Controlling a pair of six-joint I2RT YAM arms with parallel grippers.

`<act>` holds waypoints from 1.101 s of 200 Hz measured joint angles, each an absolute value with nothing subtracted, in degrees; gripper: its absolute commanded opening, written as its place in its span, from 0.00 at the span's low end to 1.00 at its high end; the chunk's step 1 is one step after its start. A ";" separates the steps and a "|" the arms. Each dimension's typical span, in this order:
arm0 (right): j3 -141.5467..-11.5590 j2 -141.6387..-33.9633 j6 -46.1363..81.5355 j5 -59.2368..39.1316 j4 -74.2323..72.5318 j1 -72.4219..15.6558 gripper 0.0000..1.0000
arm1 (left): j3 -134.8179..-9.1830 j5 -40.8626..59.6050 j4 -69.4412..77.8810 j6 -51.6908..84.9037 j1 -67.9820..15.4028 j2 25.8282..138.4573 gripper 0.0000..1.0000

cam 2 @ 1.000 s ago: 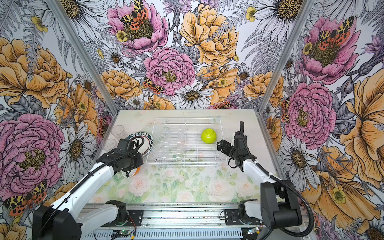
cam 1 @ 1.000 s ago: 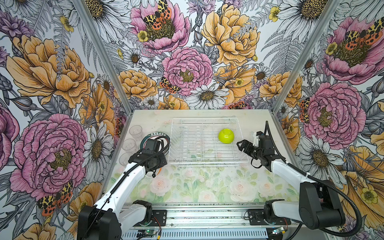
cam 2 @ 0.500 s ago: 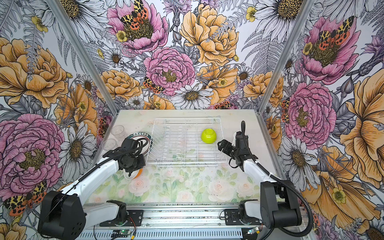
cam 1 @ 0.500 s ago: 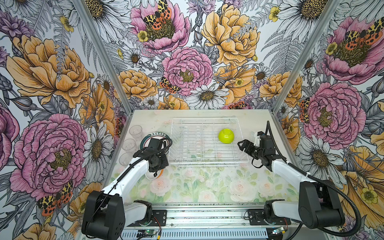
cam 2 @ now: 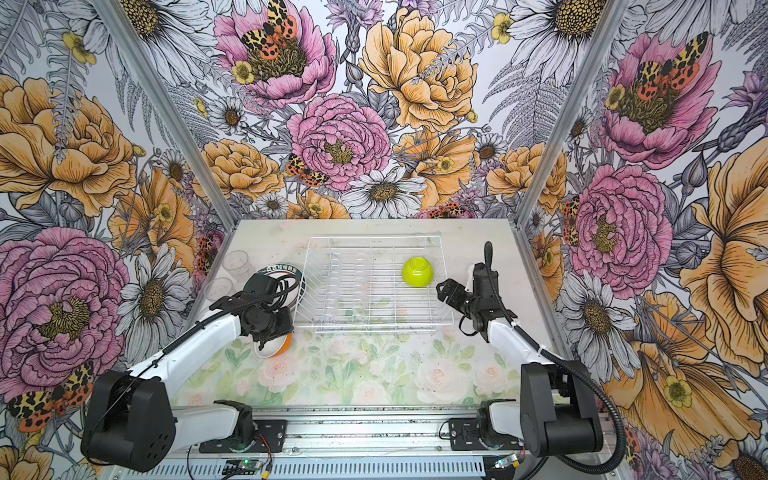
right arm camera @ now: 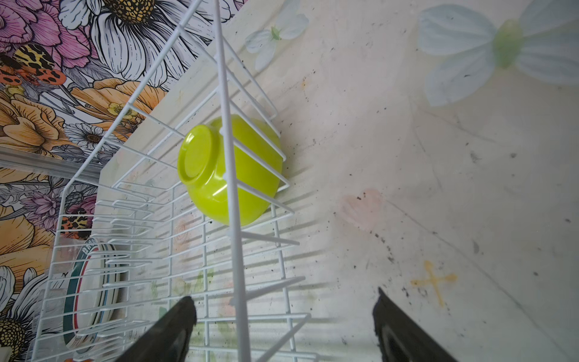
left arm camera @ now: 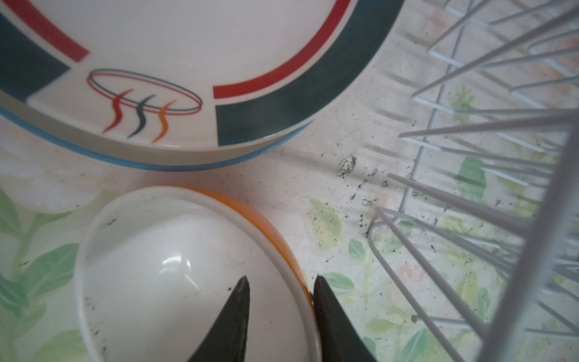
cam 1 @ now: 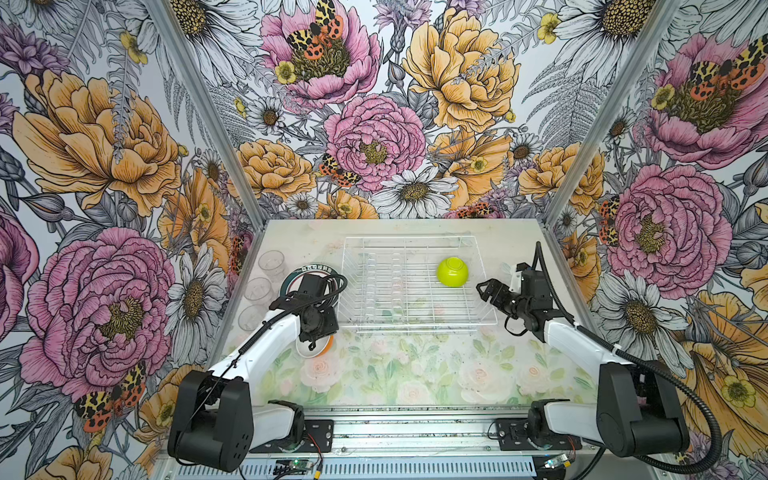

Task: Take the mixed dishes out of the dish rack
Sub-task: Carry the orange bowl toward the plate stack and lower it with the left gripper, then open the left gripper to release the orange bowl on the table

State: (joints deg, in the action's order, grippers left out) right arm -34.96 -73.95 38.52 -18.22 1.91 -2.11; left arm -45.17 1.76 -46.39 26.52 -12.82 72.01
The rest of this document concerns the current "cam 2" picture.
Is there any red green rimmed plate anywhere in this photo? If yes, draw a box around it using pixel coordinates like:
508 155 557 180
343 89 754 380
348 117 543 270
257 263 306 308

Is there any orange plastic bowl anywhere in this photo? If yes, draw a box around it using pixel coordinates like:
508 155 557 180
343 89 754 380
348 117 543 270
253 334 292 359

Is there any green plastic bowl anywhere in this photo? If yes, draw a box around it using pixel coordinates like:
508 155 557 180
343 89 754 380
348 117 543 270
402 257 434 288

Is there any clear glass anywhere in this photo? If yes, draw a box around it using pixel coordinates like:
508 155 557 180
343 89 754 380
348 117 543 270
203 277 235 302
222 250 252 279

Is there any white wire dish rack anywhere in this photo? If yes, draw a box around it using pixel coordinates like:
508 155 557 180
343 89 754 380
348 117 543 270
293 235 454 333

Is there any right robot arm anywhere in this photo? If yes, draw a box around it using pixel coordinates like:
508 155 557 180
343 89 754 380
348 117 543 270
436 263 604 457

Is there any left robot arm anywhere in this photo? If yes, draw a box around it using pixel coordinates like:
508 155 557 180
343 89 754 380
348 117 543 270
80 273 302 472

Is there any small green circuit board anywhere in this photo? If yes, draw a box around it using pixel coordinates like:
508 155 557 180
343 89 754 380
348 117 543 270
222 459 262 479

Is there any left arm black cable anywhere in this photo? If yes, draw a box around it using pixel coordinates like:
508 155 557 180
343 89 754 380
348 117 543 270
83 278 301 445

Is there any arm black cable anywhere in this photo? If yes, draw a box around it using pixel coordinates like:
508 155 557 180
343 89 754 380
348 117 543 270
83 278 301 445
482 241 628 475

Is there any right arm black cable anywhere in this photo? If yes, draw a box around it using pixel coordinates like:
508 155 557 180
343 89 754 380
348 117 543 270
482 241 628 475

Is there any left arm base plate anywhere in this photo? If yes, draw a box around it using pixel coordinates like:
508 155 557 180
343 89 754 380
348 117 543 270
199 420 288 454

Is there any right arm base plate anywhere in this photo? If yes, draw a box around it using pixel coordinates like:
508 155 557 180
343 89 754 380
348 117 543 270
439 417 523 451

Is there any aluminium front rail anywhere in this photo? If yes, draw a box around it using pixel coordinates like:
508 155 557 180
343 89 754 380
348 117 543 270
167 407 619 460

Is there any white slotted cable duct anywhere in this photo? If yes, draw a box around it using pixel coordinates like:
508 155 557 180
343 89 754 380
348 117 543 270
147 457 486 479

